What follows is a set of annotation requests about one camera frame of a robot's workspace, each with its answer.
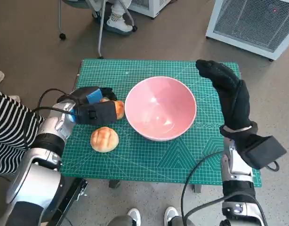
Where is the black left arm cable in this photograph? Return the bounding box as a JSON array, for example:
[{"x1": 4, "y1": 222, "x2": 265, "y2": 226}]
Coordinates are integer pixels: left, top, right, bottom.
[{"x1": 24, "y1": 88, "x2": 76, "y2": 149}]

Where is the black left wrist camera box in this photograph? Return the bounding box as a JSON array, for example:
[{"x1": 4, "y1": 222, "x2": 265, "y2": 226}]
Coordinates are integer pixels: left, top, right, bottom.
[{"x1": 75, "y1": 101, "x2": 119, "y2": 125}]

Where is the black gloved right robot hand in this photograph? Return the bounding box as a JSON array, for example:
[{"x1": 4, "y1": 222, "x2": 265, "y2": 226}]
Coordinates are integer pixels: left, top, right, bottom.
[{"x1": 195, "y1": 59, "x2": 252, "y2": 130}]

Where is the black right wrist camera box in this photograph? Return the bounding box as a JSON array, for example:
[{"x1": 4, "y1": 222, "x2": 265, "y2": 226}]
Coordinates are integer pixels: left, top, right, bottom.
[{"x1": 244, "y1": 135, "x2": 288, "y2": 171}]

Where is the pink bowl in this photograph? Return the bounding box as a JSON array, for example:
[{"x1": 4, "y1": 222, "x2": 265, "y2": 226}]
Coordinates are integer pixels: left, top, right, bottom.
[{"x1": 124, "y1": 75, "x2": 197, "y2": 142}]

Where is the long black right arm cable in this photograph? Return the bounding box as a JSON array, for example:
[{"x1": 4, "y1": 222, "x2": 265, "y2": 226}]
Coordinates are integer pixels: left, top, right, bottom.
[{"x1": 181, "y1": 152, "x2": 225, "y2": 226}]

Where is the small white vented appliance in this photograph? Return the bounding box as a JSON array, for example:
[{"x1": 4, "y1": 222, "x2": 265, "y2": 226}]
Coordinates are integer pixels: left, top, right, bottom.
[{"x1": 129, "y1": 0, "x2": 170, "y2": 18}]

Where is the white sneaker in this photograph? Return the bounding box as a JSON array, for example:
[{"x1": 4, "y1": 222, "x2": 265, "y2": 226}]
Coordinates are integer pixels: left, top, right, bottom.
[
  {"x1": 163, "y1": 206, "x2": 179, "y2": 226},
  {"x1": 127, "y1": 207, "x2": 142, "y2": 226}
]

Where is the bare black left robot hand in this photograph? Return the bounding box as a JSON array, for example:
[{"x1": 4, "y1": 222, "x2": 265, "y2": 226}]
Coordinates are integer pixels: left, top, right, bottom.
[{"x1": 72, "y1": 86, "x2": 119, "y2": 105}]

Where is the grey office chair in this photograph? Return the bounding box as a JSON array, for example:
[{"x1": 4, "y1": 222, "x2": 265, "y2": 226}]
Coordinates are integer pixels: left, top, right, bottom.
[{"x1": 57, "y1": 0, "x2": 138, "y2": 59}]

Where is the person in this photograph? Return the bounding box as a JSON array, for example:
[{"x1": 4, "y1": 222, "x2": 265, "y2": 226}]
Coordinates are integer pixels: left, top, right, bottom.
[
  {"x1": 106, "y1": 0, "x2": 134, "y2": 36},
  {"x1": 0, "y1": 70, "x2": 45, "y2": 176}
]

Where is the toy bread roll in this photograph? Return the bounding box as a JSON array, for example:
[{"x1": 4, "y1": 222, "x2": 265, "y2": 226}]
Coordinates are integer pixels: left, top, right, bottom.
[
  {"x1": 90, "y1": 126, "x2": 119, "y2": 153},
  {"x1": 99, "y1": 97, "x2": 125, "y2": 120}
]

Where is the short black right arm cable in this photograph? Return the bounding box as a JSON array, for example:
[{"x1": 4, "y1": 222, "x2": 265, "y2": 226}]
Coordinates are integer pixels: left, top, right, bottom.
[{"x1": 185, "y1": 196, "x2": 230, "y2": 225}]

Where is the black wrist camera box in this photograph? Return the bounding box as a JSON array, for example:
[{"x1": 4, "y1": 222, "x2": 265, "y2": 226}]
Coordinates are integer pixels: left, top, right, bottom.
[
  {"x1": 244, "y1": 135, "x2": 288, "y2": 171},
  {"x1": 75, "y1": 101, "x2": 119, "y2": 125}
]

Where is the green cutting mat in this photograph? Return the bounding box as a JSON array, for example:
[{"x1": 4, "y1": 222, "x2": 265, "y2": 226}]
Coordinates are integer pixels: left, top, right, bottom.
[{"x1": 58, "y1": 58, "x2": 263, "y2": 188}]

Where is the large white mesh-grille appliance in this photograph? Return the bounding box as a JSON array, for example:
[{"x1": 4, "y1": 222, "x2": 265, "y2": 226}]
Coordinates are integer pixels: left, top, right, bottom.
[{"x1": 205, "y1": 0, "x2": 289, "y2": 61}]

